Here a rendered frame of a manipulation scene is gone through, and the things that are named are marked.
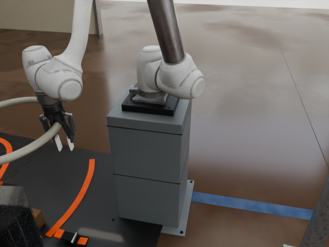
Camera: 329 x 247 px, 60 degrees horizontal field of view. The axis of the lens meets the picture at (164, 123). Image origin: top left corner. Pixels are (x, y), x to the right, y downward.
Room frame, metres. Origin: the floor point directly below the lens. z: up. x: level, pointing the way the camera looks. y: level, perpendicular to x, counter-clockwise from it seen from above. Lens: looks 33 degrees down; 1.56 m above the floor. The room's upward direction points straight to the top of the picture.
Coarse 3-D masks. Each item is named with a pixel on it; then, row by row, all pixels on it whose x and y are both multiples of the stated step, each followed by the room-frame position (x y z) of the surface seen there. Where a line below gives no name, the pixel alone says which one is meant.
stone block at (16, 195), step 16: (0, 192) 0.85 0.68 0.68; (16, 192) 0.91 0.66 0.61; (0, 208) 0.77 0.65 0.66; (16, 208) 0.82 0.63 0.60; (0, 224) 0.74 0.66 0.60; (16, 224) 0.80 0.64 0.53; (32, 224) 0.86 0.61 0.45; (0, 240) 0.72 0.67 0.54; (16, 240) 0.77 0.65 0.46; (32, 240) 0.83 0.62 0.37
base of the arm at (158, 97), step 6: (132, 90) 1.42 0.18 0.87; (138, 90) 1.39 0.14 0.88; (138, 96) 1.36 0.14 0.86; (144, 96) 1.34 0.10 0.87; (150, 96) 1.33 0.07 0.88; (156, 96) 1.34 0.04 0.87; (162, 96) 1.35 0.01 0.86; (150, 102) 1.33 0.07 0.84; (156, 102) 1.32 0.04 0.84; (162, 102) 1.31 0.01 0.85
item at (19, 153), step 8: (0, 104) 1.16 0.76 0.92; (8, 104) 1.18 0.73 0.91; (16, 104) 1.19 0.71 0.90; (56, 128) 0.93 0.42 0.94; (48, 136) 0.88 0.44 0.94; (32, 144) 0.83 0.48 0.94; (40, 144) 0.84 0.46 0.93; (16, 152) 0.78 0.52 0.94; (24, 152) 0.79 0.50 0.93; (0, 160) 0.75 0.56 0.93; (8, 160) 0.76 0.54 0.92
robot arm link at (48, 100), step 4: (36, 92) 0.93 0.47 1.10; (36, 96) 0.94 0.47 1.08; (40, 96) 0.93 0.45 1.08; (44, 96) 0.93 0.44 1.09; (40, 100) 0.93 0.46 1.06; (44, 100) 0.93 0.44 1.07; (48, 100) 0.93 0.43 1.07; (52, 100) 0.93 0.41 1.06; (56, 100) 0.94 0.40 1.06; (44, 104) 0.93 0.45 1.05; (48, 104) 0.93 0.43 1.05
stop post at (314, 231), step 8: (328, 176) 0.98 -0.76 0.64; (328, 184) 0.95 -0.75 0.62; (328, 192) 0.92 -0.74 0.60; (320, 200) 0.96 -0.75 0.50; (328, 200) 0.91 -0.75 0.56; (320, 208) 0.92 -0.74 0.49; (328, 208) 0.90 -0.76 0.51; (312, 216) 0.97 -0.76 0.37; (320, 216) 0.91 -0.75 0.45; (328, 216) 0.90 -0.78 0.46; (312, 224) 0.93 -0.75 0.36; (320, 224) 0.90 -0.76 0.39; (328, 224) 0.89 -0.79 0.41; (312, 232) 0.91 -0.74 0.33; (320, 232) 0.90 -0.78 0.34; (328, 232) 0.89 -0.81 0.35; (304, 240) 0.95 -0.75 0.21; (312, 240) 0.90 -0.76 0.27; (320, 240) 0.90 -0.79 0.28
